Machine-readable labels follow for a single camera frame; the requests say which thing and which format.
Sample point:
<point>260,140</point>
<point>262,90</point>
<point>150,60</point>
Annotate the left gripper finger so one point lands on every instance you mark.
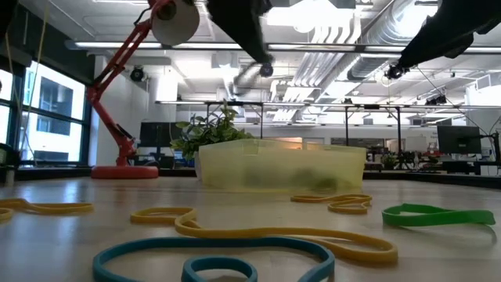
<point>242,27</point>

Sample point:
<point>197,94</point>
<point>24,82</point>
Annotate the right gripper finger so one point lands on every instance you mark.
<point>430,35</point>

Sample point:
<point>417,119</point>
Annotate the wide green rubber band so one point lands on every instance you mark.
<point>438,218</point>

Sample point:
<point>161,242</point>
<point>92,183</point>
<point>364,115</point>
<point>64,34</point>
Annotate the long yellow rubber band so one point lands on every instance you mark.
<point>235,232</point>

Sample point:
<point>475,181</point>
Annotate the blue rubber band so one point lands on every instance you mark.
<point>156,243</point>

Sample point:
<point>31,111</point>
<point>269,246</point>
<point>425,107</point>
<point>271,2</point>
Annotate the yellow translucent plastic bin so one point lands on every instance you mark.
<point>235,164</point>

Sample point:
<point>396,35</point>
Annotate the black round ceiling fixture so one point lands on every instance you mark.
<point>393,71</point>
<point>137,73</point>
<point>266,69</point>

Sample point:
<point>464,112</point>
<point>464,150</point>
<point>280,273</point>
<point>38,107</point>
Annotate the black metal rack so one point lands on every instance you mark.
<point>261,117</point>

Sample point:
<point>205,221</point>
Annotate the black computer monitor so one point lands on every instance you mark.
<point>458,139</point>
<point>156,135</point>

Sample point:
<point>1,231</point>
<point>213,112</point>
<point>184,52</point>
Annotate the green artificial potted plant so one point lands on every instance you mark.
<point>207,133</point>

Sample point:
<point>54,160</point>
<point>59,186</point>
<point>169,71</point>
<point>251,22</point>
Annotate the long ceiling light strip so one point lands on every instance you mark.
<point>117,45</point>

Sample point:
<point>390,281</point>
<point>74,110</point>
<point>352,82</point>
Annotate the small background plant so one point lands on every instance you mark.
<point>388,160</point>

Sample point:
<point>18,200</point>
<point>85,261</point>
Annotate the red desk lamp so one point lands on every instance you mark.
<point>117,172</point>

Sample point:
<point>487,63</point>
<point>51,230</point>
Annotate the large office window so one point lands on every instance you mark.
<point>55,102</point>

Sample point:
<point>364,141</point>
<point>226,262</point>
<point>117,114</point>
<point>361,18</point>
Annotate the silver ventilation duct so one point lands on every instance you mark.
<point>375,47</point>

